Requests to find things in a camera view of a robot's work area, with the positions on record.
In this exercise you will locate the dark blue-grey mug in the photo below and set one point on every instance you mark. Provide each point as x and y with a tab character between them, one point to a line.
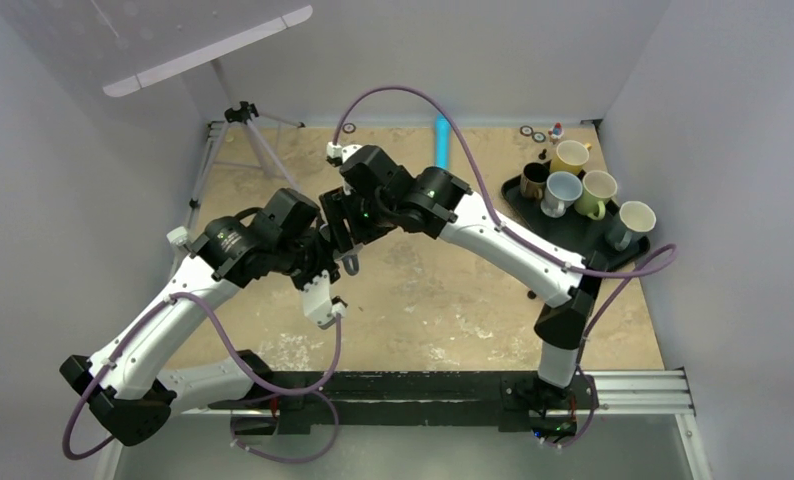
633	221

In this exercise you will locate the slate blue mug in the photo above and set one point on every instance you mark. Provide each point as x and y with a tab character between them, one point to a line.
351	264

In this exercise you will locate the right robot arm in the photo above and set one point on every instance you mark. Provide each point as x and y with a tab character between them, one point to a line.
378	196

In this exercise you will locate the black tray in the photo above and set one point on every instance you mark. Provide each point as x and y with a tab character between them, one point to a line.
572	231

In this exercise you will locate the yellow mug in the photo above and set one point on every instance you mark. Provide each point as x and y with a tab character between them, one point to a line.
570	156

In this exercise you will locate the light grey mug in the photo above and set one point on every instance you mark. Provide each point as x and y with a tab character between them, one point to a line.
562	189

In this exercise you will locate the overhead light panel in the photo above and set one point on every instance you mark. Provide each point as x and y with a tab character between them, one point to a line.
158	40

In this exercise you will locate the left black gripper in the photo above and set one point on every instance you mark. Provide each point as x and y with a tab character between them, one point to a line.
325	263

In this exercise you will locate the small figurine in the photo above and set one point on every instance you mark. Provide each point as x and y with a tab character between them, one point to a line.
556	133

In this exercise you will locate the tripod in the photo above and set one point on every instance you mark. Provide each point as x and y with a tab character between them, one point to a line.
245	115

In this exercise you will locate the green mug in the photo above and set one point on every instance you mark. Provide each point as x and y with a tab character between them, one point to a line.
598	188

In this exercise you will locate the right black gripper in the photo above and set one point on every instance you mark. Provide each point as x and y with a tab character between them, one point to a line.
338	205

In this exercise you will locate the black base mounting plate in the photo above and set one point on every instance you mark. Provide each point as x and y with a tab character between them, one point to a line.
510	401

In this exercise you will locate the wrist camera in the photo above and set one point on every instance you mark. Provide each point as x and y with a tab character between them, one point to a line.
337	155
319	305

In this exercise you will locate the aluminium frame rail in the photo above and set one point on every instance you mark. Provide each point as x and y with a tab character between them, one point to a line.
643	428

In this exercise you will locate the brown mug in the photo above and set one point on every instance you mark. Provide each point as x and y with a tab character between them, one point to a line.
533	180

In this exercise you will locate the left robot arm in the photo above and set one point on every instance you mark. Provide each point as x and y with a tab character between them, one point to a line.
124	385

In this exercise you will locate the blue cylinder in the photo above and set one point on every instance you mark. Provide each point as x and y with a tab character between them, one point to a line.
442	132

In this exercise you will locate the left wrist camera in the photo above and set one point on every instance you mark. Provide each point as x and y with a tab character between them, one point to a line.
319	305

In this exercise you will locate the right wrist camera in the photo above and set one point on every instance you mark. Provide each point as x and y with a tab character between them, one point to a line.
337	155

